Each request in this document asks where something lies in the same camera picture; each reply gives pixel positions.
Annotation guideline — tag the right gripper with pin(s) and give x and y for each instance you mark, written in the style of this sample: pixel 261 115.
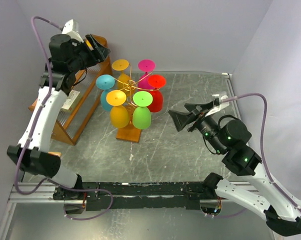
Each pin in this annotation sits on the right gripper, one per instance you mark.
pixel 180 119

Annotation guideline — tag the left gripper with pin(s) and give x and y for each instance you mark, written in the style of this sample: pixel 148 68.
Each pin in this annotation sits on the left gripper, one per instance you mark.
pixel 96 54

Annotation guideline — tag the blue wine glass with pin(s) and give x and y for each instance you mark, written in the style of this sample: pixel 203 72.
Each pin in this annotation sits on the blue wine glass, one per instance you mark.
pixel 105 83

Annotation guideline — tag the orange wine glass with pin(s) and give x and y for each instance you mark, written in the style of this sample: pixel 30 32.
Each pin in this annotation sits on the orange wine glass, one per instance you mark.
pixel 119 115
pixel 121 65

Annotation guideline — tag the red wine glass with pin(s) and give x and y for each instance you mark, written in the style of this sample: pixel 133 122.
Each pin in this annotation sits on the red wine glass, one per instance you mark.
pixel 156 81

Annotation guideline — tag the green wine glass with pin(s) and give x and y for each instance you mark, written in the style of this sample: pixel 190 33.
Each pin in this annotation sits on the green wine glass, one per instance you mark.
pixel 142 116

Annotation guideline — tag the pink wine glass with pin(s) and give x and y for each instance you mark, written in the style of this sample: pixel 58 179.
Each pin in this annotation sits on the pink wine glass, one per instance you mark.
pixel 146 66

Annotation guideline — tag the orange wine glass front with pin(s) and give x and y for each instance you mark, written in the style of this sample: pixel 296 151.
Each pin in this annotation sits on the orange wine glass front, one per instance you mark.
pixel 119 115

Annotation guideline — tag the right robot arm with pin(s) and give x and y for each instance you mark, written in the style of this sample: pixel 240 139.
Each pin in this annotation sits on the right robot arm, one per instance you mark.
pixel 276 206

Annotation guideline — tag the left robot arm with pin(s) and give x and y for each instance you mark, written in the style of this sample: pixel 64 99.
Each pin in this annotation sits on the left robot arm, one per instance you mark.
pixel 31 154

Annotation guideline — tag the wooden rack shelf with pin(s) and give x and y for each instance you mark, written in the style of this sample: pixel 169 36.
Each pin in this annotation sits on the wooden rack shelf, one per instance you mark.
pixel 80 105

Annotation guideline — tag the yellow block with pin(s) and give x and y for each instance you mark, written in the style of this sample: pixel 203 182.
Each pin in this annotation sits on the yellow block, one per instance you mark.
pixel 89 45

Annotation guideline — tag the small card box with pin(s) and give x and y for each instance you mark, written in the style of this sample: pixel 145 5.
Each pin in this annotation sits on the small card box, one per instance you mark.
pixel 72 101

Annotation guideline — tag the orange picture card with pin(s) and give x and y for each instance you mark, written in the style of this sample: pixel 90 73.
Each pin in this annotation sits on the orange picture card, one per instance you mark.
pixel 59 154

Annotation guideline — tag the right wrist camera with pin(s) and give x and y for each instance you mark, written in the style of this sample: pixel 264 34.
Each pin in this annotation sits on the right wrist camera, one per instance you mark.
pixel 218 103

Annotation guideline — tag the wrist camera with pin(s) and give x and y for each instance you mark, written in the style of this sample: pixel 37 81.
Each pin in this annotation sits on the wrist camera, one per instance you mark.
pixel 218 103
pixel 71 28

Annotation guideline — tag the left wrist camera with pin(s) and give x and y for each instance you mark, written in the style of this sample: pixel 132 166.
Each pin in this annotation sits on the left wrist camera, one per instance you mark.
pixel 71 28

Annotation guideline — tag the gold wire glass rack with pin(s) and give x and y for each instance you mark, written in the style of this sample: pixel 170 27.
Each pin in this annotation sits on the gold wire glass rack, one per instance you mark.
pixel 130 133

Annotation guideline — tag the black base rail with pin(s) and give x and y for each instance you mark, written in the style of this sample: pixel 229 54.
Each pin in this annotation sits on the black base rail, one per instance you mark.
pixel 139 195

